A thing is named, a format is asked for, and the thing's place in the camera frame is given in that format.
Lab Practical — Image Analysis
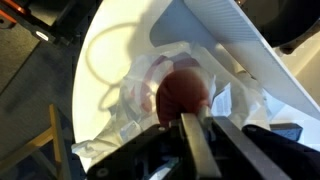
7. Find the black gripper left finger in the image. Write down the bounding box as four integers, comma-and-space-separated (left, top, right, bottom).
181, 113, 222, 180

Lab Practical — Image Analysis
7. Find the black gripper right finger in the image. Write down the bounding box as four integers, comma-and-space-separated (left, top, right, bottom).
213, 117, 291, 180

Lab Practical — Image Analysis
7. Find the red plush toy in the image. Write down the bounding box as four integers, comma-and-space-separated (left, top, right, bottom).
156, 68, 209, 127

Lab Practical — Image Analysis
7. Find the black bowl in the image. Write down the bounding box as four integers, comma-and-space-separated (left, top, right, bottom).
234, 0, 320, 55

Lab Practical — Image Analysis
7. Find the white plastic carrier bag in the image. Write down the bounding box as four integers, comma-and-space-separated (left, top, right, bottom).
72, 42, 283, 162

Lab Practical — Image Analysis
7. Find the white plastic basket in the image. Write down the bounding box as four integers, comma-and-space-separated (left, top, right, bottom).
150, 0, 320, 119

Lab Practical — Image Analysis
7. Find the small grey square block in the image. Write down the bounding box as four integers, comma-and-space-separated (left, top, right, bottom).
270, 123, 303, 142

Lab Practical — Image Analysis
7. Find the wooden chair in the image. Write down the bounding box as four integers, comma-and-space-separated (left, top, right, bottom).
0, 104, 72, 180

